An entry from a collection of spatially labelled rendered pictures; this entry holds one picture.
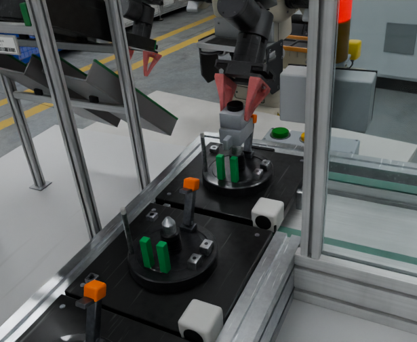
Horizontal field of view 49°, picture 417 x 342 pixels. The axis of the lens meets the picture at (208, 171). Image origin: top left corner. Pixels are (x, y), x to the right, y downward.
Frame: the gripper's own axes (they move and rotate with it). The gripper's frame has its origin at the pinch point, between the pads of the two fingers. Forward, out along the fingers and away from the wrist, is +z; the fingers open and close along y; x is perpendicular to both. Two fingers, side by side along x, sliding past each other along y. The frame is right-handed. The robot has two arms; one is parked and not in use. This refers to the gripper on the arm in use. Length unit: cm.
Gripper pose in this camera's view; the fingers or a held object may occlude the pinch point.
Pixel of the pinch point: (234, 115)
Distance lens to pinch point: 86.3
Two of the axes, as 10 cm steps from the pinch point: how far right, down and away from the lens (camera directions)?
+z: -2.3, 9.7, -0.4
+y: 8.8, 1.9, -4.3
